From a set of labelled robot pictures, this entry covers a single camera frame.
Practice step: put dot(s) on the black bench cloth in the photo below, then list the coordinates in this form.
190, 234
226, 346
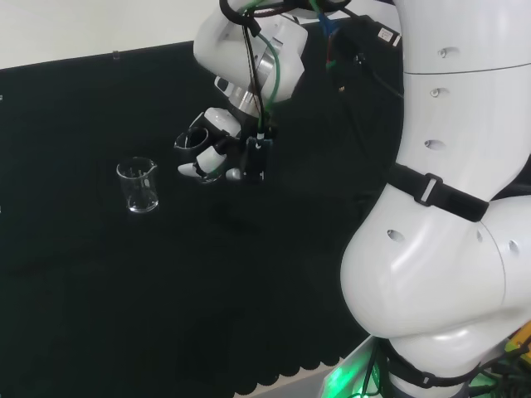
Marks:
124, 290

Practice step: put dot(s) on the small clear glass beaker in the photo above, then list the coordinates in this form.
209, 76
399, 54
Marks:
191, 139

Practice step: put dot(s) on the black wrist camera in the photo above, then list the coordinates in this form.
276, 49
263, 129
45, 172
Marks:
257, 161

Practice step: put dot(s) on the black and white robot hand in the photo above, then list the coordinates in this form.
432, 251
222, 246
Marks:
222, 122

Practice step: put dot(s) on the yellow stop button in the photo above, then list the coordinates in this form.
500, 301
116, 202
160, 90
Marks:
520, 338

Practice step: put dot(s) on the pale board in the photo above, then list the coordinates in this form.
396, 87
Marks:
344, 369

